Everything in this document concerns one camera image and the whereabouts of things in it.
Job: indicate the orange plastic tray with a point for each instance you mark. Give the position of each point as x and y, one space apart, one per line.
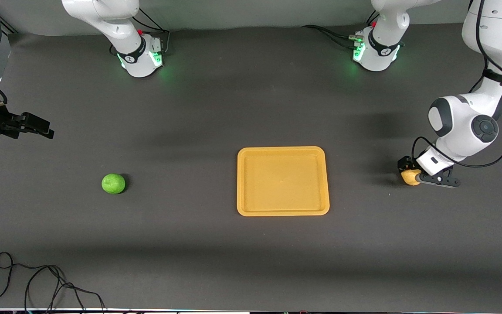
281 181

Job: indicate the yellow potato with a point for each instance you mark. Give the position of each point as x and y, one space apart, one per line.
411 178

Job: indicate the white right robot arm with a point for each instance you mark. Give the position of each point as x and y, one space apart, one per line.
116 26

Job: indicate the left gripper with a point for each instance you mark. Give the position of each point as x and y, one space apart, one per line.
404 163

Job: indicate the aluminium frame rail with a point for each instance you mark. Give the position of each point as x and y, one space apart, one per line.
9 27

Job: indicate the dark grey table mat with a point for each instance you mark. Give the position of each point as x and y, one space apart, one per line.
233 109

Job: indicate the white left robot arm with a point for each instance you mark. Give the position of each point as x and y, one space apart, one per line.
464 126

